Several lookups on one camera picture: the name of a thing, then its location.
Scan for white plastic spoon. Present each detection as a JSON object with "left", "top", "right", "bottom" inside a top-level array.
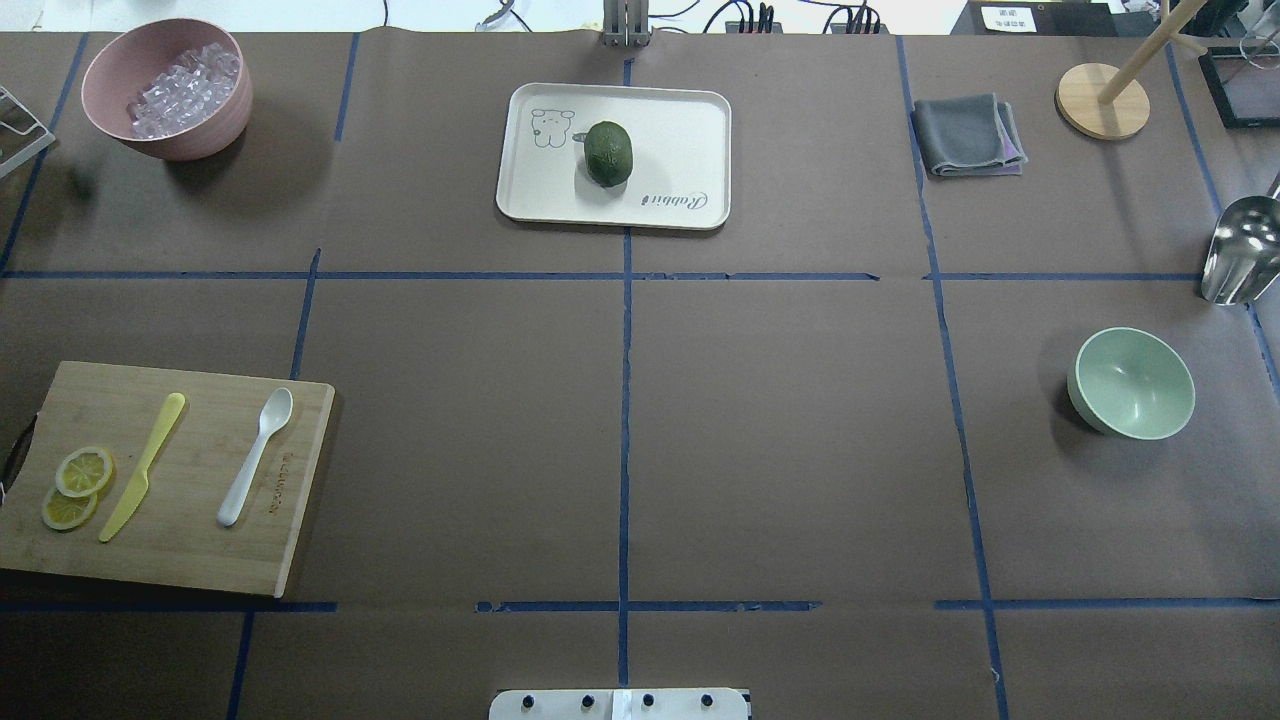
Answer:
[{"left": 216, "top": 387, "right": 294, "bottom": 528}]

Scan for light green bowl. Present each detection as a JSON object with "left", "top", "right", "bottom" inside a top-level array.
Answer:
[{"left": 1066, "top": 327, "right": 1196, "bottom": 441}]

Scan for pink bowl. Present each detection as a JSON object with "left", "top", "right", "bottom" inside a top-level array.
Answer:
[{"left": 81, "top": 18, "right": 253, "bottom": 161}]

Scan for green lime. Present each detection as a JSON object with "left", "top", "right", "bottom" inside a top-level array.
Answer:
[{"left": 582, "top": 120, "right": 634, "bottom": 188}]

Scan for white rabbit tray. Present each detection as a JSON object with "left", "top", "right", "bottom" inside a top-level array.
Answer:
[{"left": 495, "top": 83, "right": 732, "bottom": 231}]

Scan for black power strip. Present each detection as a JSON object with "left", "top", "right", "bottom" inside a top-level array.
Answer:
[{"left": 703, "top": 1, "right": 886, "bottom": 35}]

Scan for grey folded cloth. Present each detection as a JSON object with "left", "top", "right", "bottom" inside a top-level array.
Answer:
[{"left": 911, "top": 94, "right": 1028, "bottom": 177}]

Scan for bamboo cutting board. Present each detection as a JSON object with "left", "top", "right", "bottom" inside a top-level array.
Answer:
[{"left": 3, "top": 361, "right": 337, "bottom": 598}]

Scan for wooden mug tree stand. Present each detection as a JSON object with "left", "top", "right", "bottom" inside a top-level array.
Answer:
[{"left": 1055, "top": 1, "right": 1208, "bottom": 141}]

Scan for clear ice cubes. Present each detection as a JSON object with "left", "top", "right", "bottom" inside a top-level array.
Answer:
[{"left": 127, "top": 44, "right": 242, "bottom": 140}]

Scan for yellow plastic knife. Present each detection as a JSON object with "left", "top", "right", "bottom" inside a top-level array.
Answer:
[{"left": 99, "top": 392, "right": 187, "bottom": 543}]

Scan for upper lemon slice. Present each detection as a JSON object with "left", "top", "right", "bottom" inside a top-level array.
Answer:
[{"left": 55, "top": 446, "right": 115, "bottom": 498}]

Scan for lemon slice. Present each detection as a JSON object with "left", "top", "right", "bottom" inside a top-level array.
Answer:
[
  {"left": 41, "top": 486, "right": 99, "bottom": 532},
  {"left": 55, "top": 446, "right": 115, "bottom": 498}
]

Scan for lower lemon slice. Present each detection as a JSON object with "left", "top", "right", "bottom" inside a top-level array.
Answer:
[{"left": 41, "top": 486, "right": 99, "bottom": 532}]

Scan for metal scoop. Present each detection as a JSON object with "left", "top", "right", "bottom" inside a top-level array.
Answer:
[{"left": 1199, "top": 178, "right": 1279, "bottom": 306}]

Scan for black framed metal tray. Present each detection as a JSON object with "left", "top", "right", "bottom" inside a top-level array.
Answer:
[{"left": 1198, "top": 47, "right": 1279, "bottom": 129}]

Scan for aluminium camera post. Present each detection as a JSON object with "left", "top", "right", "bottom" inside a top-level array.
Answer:
[{"left": 602, "top": 0, "right": 652, "bottom": 47}]

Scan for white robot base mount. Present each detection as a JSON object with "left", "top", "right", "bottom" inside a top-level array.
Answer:
[{"left": 488, "top": 687, "right": 753, "bottom": 719}]

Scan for board metal handle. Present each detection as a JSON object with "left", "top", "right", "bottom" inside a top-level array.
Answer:
[{"left": 1, "top": 415, "right": 38, "bottom": 503}]

